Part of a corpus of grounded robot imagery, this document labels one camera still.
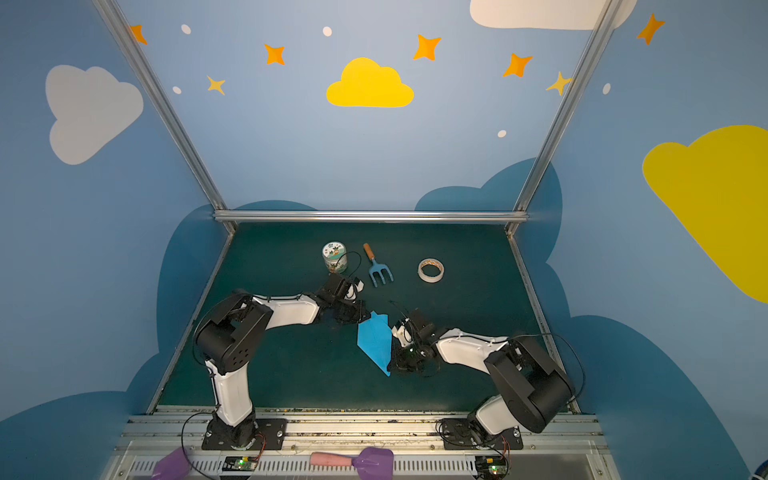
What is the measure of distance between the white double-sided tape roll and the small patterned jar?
281mm

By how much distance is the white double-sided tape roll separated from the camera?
1.07 metres

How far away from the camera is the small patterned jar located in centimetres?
104
